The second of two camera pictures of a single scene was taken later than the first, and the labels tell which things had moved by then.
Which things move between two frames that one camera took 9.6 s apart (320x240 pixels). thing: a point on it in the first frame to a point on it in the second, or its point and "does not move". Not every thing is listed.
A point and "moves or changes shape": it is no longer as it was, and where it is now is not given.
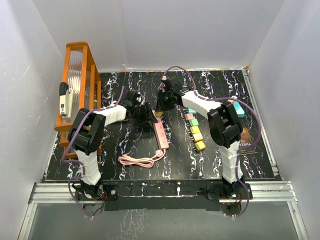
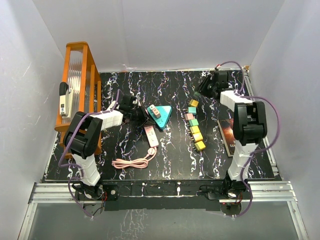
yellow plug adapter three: [199, 146] does not move
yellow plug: [159, 113] moves or changes shape
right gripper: [161, 105] to [202, 89]
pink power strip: [160, 131] to [152, 136]
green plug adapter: [193, 122] does not move
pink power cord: [141, 162] to [142, 163]
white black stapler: [65, 100] does not move
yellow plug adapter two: [197, 136] does not move
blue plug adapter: [191, 111] does not move
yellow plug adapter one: [194, 129] does not move
